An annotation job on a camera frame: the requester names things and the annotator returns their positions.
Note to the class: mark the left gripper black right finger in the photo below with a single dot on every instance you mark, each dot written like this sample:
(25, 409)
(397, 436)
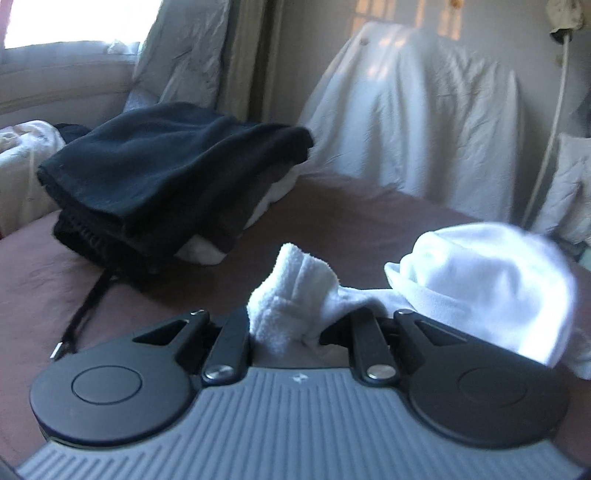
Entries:
(461, 387)

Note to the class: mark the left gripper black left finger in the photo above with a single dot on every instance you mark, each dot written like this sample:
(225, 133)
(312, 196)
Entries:
(131, 388)

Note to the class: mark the white fleece garment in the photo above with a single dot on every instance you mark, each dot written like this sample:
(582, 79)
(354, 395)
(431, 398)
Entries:
(496, 282)

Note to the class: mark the brown bed sheet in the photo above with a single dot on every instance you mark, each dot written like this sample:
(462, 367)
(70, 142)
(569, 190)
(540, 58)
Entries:
(349, 223)

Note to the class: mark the folded black garment pile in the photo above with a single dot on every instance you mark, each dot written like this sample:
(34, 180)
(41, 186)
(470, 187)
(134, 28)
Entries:
(156, 188)

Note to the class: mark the white quilted blanket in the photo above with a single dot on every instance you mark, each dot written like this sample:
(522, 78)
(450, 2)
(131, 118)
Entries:
(566, 209)

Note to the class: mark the cream patterned cloth bundle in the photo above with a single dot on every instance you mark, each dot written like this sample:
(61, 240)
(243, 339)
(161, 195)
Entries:
(23, 148)

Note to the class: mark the grey plastic-covered curtain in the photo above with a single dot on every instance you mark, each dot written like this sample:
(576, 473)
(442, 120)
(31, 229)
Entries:
(180, 60)

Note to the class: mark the white floor lamp pole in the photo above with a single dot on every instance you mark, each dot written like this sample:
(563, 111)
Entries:
(566, 18)

